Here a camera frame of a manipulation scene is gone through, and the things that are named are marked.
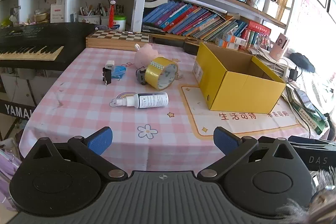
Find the white pen holder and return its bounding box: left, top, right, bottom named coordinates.
left=101, top=4, right=124, bottom=26
left=78, top=2, right=101, bottom=25

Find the flat lying smartphone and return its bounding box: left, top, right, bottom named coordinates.
left=295, top=89, right=317, bottom=111

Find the pink checked desktop tablecloth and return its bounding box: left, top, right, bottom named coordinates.
left=18, top=47, right=315, bottom=174

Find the orange and white medicine box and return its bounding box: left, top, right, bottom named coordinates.
left=223, top=33, right=247, bottom=45
left=215, top=39, right=240, bottom=50

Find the pink tumbler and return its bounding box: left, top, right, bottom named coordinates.
left=270, top=32, right=290, bottom=60

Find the wooden chessboard box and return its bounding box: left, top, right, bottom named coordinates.
left=86, top=30, right=152, bottom=51

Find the yellow tape roll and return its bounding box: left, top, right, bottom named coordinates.
left=145, top=56, right=179, bottom=90

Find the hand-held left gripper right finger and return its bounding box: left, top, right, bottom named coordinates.
left=197, top=126, right=307, bottom=182

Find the pink plush toy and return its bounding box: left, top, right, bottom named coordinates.
left=134, top=43, right=159, bottom=68

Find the row of tan spine books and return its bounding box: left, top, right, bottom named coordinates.
left=276, top=0, right=289, bottom=28

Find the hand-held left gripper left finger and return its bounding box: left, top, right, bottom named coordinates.
left=22, top=126, right=129, bottom=182

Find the white spray bottle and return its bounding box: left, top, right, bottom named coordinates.
left=115, top=92, right=169, bottom=109

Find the pile of papers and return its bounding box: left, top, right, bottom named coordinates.
left=256, top=48, right=292, bottom=77

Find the black binder clip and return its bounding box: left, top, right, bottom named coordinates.
left=102, top=68, right=112, bottom=86

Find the white square pen cup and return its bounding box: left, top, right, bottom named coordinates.
left=264, top=0, right=279, bottom=18

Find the white box red label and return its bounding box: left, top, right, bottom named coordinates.
left=50, top=4, right=66, bottom=23

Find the black electronic keyboard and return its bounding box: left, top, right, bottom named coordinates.
left=0, top=22, right=96, bottom=71

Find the white jar green lid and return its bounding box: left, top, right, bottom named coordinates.
left=113, top=15, right=127, bottom=31

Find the lilac plastic bag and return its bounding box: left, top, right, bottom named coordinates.
left=0, top=139, right=23, bottom=211

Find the black stapler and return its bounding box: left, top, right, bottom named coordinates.
left=142, top=25, right=166, bottom=35

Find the yellow cardboard box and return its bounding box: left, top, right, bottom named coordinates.
left=192, top=42, right=287, bottom=114

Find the black hat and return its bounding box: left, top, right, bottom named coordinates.
left=290, top=52, right=315, bottom=73

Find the red tassel pendant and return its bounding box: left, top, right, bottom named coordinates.
left=109, top=0, right=116, bottom=30

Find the white mesh pen cup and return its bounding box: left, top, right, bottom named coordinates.
left=249, top=0, right=265, bottom=10

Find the wall poster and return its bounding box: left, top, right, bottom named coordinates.
left=297, top=0, right=319, bottom=30

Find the small blue packet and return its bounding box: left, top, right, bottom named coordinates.
left=112, top=65, right=128, bottom=80

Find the red book box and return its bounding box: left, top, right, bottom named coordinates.
left=248, top=21, right=271, bottom=35

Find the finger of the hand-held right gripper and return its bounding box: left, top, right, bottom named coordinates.
left=288, top=135, right=336, bottom=146

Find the black printed board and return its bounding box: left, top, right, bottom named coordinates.
left=0, top=98, right=37, bottom=125

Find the row of leaning blue books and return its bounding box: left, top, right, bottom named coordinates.
left=143, top=0, right=248, bottom=42

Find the thick green book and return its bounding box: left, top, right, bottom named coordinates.
left=287, top=88, right=328, bottom=135

